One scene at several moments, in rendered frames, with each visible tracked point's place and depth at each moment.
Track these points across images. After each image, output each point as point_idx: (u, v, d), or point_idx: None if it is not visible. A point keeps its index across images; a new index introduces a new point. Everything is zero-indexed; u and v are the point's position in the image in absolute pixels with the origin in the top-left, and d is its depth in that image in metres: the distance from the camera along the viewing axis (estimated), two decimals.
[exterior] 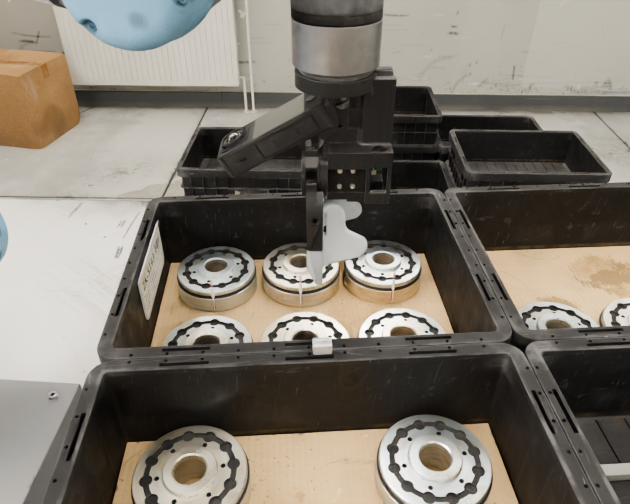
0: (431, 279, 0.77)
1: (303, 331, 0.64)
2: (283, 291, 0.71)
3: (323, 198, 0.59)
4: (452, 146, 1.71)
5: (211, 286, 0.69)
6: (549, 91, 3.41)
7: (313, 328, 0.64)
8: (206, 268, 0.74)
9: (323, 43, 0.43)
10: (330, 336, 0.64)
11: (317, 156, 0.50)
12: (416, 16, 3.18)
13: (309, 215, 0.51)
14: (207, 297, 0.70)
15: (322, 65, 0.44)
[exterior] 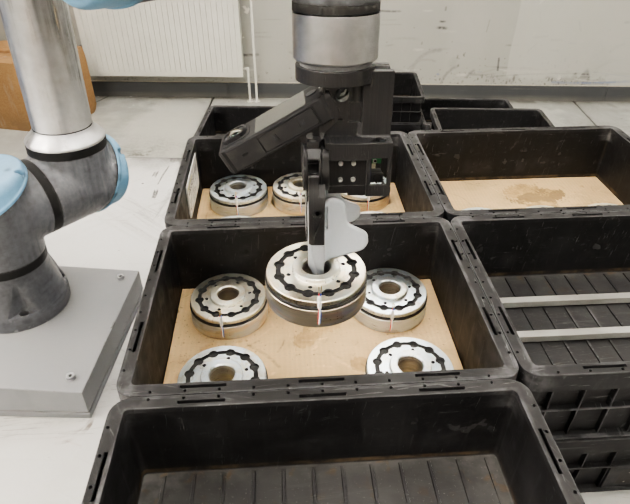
0: (398, 198, 1.03)
1: None
2: (288, 202, 0.97)
3: None
4: (432, 121, 1.97)
5: (236, 196, 0.95)
6: (531, 82, 3.67)
7: None
8: (230, 188, 1.00)
9: (325, 33, 0.45)
10: (343, 264, 0.58)
11: (318, 148, 0.51)
12: (407, 12, 3.44)
13: (312, 208, 0.51)
14: (232, 206, 0.96)
15: (324, 55, 0.46)
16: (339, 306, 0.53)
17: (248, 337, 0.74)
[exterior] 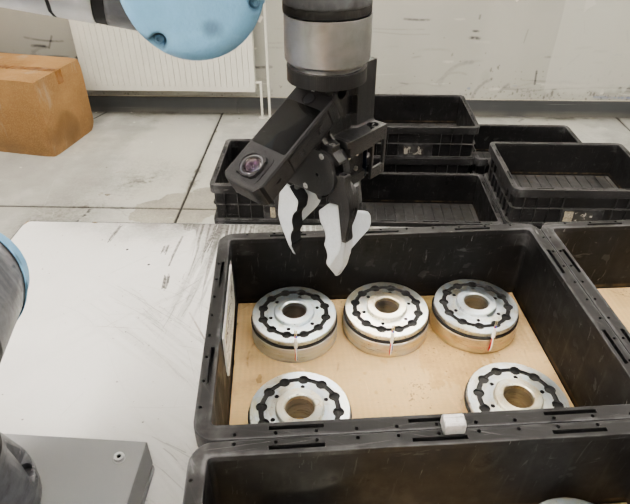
0: (526, 322, 0.70)
1: None
2: (372, 340, 0.65)
3: None
4: (493, 159, 1.65)
5: (295, 336, 0.62)
6: (571, 97, 3.34)
7: None
8: (282, 312, 0.68)
9: (352, 36, 0.45)
10: None
11: (337, 150, 0.51)
12: (437, 21, 3.11)
13: (351, 206, 0.52)
14: (289, 348, 0.63)
15: (350, 58, 0.46)
16: None
17: None
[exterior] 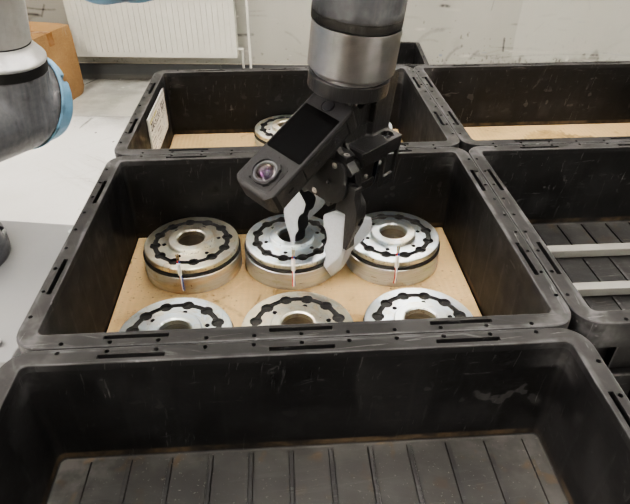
0: None
1: (294, 314, 0.51)
2: None
3: None
4: None
5: (292, 257, 0.56)
6: (538, 63, 3.52)
7: (307, 310, 0.51)
8: (279, 238, 0.62)
9: (381, 52, 0.44)
10: (329, 320, 0.51)
11: (350, 160, 0.50)
12: None
13: (358, 218, 0.52)
14: (286, 271, 0.57)
15: (376, 73, 0.45)
16: None
17: (215, 291, 0.59)
